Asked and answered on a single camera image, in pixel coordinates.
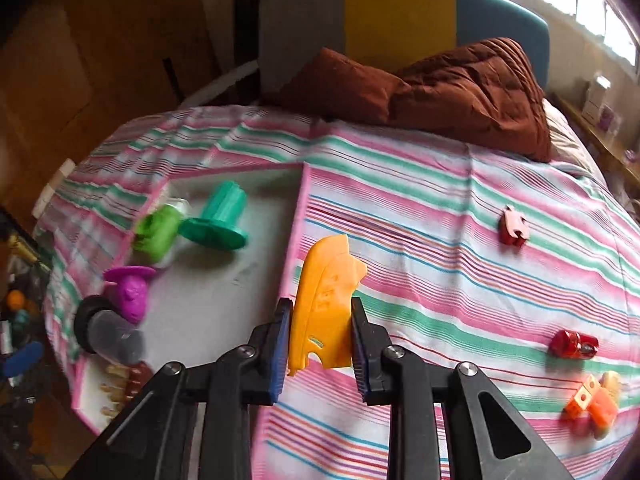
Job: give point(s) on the white curved bed rail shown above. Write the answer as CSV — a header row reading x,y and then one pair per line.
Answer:
x,y
220,82

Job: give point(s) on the white box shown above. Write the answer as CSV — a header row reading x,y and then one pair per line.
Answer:
x,y
597,97

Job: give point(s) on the wooden shelf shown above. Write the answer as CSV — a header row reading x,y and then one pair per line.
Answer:
x,y
600,140

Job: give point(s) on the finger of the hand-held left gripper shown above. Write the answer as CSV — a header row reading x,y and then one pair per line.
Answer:
x,y
20,360

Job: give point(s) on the orange plastic scraper piece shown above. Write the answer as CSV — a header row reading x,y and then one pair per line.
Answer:
x,y
325,300

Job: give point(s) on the brown quilted duvet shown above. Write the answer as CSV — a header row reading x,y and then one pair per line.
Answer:
x,y
450,90

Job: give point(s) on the teal ribbed plastic stopper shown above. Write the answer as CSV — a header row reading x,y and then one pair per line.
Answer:
x,y
225,205

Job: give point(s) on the white pillow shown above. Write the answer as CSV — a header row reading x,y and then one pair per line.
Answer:
x,y
565,135

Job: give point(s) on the teal cube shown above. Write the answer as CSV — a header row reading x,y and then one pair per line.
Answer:
x,y
22,320

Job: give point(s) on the red flat plastic piece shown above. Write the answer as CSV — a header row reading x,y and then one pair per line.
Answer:
x,y
515,230

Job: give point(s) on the gold perfume bottle black cap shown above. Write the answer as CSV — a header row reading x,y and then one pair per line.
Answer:
x,y
22,250

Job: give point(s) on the small purple container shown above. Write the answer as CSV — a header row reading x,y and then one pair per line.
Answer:
x,y
611,119

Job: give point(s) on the small orange ball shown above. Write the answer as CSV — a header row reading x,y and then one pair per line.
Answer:
x,y
17,300

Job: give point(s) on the white tray with pink rim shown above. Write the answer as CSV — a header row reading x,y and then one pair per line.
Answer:
x,y
225,280

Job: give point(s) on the brown comb with beige teeth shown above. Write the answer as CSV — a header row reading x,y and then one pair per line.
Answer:
x,y
137,377

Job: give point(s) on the red cylinder toy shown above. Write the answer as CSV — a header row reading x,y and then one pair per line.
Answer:
x,y
570,344

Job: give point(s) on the purple plastic stopper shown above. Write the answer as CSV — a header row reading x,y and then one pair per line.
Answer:
x,y
132,295

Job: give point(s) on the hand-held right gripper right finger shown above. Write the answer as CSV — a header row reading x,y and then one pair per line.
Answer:
x,y
360,355

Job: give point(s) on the green plastic plug-in device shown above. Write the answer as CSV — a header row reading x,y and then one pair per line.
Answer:
x,y
157,230

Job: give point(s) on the small beige toy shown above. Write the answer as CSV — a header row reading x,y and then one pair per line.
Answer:
x,y
612,382

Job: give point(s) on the pink green striped blanket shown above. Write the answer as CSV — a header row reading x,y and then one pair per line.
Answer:
x,y
425,270

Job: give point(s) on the orange toy block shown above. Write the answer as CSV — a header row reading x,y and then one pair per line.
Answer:
x,y
595,405

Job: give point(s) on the grey cylinder with black cap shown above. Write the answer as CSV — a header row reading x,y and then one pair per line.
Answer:
x,y
112,335

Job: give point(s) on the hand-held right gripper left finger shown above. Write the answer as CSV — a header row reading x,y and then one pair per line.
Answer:
x,y
280,355

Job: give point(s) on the grey yellow blue headboard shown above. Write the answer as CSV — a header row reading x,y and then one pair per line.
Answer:
x,y
395,15

